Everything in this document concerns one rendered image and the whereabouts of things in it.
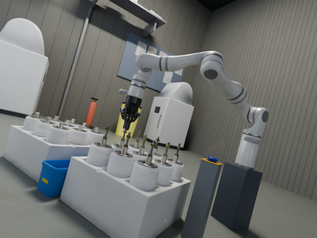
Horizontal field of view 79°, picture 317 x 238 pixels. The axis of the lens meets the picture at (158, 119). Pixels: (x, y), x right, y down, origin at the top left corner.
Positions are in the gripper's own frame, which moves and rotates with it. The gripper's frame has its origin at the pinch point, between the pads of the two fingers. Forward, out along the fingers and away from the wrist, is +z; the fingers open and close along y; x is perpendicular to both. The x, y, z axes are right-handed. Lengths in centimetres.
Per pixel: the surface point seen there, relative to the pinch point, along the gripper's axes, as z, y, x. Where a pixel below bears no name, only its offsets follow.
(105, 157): 13.9, -12.8, -5.2
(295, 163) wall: -3, 256, -84
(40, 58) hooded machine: -47, 51, 219
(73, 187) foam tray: 27.6, -19.5, 0.7
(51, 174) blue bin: 26.1, -22.9, 11.4
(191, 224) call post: 28.9, 5.7, -40.0
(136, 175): 13.8, -15.5, -23.8
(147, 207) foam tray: 20.8, -17.1, -32.1
